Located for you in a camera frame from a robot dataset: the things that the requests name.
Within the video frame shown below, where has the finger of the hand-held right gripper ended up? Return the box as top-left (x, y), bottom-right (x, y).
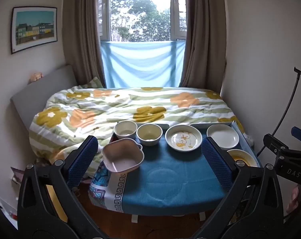
top-left (263, 134), bottom-right (290, 155)
top-left (291, 126), bottom-right (301, 141)

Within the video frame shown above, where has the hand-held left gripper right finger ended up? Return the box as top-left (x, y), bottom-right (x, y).
top-left (193, 136), bottom-right (284, 239)

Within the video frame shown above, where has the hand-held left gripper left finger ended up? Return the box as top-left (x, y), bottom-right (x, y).
top-left (17, 135), bottom-right (108, 239)

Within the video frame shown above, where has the yellow rimmed plate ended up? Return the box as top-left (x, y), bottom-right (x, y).
top-left (226, 149), bottom-right (256, 167)

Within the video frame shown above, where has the plain white plate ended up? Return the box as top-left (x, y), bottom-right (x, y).
top-left (206, 124), bottom-right (240, 150)

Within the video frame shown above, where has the pink square bowl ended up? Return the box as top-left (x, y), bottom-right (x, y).
top-left (102, 139), bottom-right (144, 173)

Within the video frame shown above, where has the duck print plate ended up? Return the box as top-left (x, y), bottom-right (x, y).
top-left (165, 125), bottom-right (203, 152)

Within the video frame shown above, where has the white round bowl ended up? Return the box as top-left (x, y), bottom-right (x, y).
top-left (114, 120), bottom-right (138, 140)

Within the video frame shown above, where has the cream round bowl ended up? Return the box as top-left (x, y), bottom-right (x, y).
top-left (137, 124), bottom-right (163, 146)

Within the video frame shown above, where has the person's right hand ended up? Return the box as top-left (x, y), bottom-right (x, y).
top-left (286, 187), bottom-right (301, 221)

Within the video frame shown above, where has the blue patterned tablecloth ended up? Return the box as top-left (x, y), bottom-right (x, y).
top-left (89, 129), bottom-right (262, 213)

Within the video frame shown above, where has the black arc lamp pole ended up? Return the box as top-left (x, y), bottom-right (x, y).
top-left (255, 67), bottom-right (301, 157)

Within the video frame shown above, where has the floral striped blanket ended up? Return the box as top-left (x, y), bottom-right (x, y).
top-left (29, 87), bottom-right (246, 177)

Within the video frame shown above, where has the green striped pillow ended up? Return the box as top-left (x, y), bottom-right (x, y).
top-left (79, 77), bottom-right (105, 89)

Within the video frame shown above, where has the grey headboard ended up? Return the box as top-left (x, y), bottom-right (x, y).
top-left (10, 65), bottom-right (77, 130)

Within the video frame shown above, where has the small pink toy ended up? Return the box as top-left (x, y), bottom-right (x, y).
top-left (28, 72), bottom-right (43, 82)

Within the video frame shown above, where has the light blue cloth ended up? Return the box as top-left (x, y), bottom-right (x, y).
top-left (101, 40), bottom-right (186, 89)

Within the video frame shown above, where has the framed houses picture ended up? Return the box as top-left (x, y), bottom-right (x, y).
top-left (10, 6), bottom-right (58, 54)

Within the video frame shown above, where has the window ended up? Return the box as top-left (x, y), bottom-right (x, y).
top-left (98, 0), bottom-right (188, 41)

